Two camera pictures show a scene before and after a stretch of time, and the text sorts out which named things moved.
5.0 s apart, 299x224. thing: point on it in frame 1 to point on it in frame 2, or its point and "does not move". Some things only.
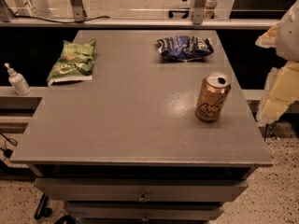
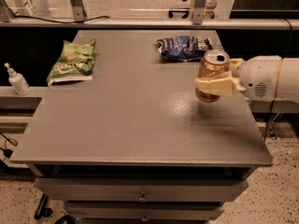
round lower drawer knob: x=145 y=218 does not move
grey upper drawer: x=142 y=189 does not move
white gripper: x=289 y=37 to x=260 y=77
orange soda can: x=213 y=95 to x=213 y=63
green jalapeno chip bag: x=76 y=63 does not move
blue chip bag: x=185 y=48 does not move
